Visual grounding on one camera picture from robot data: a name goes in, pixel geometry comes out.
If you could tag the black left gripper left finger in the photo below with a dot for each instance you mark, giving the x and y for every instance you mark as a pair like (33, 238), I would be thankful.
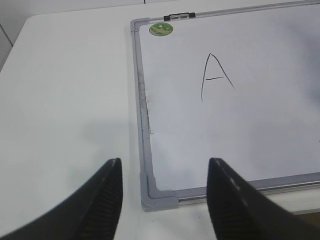
(90, 213)

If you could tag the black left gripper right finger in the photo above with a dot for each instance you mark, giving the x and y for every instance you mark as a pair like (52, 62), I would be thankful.
(239, 212)

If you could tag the round green magnet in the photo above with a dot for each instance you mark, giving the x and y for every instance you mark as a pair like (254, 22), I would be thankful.
(161, 29)

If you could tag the white whiteboard with grey frame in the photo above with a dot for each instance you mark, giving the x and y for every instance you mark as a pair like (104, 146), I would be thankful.
(242, 85)

